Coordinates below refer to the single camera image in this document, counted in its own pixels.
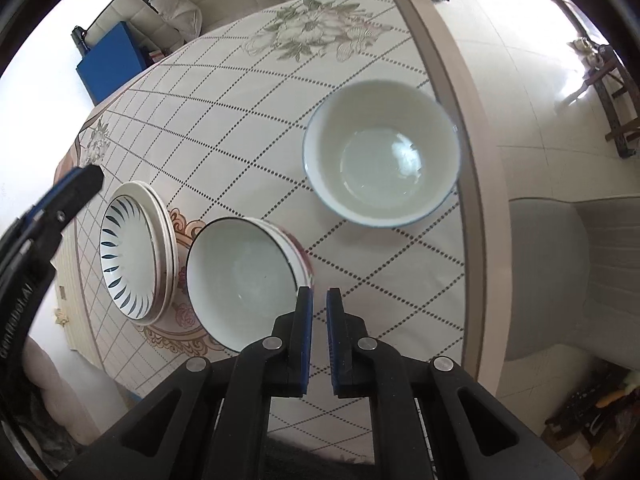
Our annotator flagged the white floral rim plate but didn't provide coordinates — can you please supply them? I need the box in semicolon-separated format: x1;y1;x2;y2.
110;181;179;326

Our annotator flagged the blue leaf pattern plate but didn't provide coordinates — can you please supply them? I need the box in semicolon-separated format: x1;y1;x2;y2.
100;194;160;322

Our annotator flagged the plain white bowl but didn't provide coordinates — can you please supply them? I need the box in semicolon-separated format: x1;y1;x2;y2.
302;79;461;229

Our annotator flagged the checked floral tablecloth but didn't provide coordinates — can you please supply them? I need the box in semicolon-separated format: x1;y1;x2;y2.
52;0;511;466

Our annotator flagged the dark wooden chair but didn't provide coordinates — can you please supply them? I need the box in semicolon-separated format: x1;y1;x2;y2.
585;44;639;159

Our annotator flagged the blue folded mat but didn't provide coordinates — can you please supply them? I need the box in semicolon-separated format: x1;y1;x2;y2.
76;22;148;104

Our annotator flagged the white bowl dark rim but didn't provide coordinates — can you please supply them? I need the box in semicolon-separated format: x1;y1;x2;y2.
186;217;298;352

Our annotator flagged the grey upholstered chair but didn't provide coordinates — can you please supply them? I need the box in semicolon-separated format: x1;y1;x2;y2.
506;196;639;370

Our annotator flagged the folded cream padded chair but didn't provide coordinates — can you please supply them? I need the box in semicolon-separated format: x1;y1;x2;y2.
72;0;184;56

